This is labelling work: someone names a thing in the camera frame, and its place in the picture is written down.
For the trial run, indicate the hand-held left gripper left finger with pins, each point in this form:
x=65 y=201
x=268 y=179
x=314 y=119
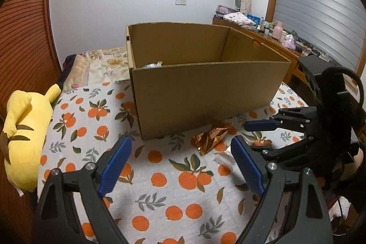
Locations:
x=114 y=166

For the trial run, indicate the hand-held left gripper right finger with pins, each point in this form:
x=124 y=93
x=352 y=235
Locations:
x=247 y=166

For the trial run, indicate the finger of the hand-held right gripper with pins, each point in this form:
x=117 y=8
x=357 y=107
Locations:
x=286 y=155
x=260 y=125

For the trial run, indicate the copper foil wrapper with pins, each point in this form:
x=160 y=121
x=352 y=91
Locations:
x=211 y=136

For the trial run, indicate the brown cardboard box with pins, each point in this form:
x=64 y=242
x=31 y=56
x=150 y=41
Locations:
x=200 y=95

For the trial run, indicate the clear plastic wrapper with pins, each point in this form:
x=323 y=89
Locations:
x=224 y=159

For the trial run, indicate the pale purple tissue pack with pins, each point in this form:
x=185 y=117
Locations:
x=289 y=41

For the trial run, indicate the wooden desk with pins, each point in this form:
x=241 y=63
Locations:
x=274 y=44

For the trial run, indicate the orange fruit print blanket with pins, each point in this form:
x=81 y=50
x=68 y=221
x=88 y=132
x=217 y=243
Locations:
x=171 y=198

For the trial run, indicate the blue packets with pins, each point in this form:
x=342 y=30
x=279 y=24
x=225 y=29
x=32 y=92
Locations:
x=254 y=18

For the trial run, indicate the floral cloth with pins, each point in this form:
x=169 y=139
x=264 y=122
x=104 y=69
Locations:
x=238 y=18

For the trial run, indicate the yellow plush toy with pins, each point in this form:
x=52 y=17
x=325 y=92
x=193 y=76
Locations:
x=23 y=132

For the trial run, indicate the small white fan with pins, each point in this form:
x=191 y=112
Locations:
x=237 y=4

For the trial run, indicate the floral quilt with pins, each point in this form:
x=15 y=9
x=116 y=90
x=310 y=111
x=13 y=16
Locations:
x=100 y=64

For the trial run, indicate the silver snack packet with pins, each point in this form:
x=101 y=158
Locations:
x=153 y=65

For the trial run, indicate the wooden louvered door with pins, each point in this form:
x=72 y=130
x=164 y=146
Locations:
x=25 y=32

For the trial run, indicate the white wall switch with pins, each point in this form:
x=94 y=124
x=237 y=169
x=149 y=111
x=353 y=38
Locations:
x=180 y=2

